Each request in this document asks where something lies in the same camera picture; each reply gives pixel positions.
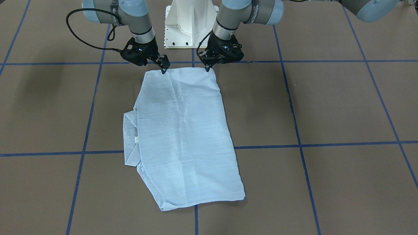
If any light blue button shirt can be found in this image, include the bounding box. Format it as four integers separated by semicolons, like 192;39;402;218
123;67;245;211

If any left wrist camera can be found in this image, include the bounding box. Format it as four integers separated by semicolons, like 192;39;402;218
197;49;219;66

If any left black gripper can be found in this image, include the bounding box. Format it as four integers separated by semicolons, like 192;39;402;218
198;31;244;72

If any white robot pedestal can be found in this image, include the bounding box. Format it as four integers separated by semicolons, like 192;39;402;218
164;0;218;49

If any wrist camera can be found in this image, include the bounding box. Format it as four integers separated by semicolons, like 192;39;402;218
197;49;219;66
120;43;138;63

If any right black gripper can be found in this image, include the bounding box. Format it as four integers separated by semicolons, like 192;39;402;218
127;37;170;74

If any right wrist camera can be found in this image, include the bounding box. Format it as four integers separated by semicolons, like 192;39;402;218
120;43;138;63

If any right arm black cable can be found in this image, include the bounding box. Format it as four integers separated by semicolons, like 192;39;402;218
66;8;124;53

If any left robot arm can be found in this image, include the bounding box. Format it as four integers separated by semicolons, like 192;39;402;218
197;0;398;71

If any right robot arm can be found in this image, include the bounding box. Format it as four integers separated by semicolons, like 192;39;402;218
82;0;170;74

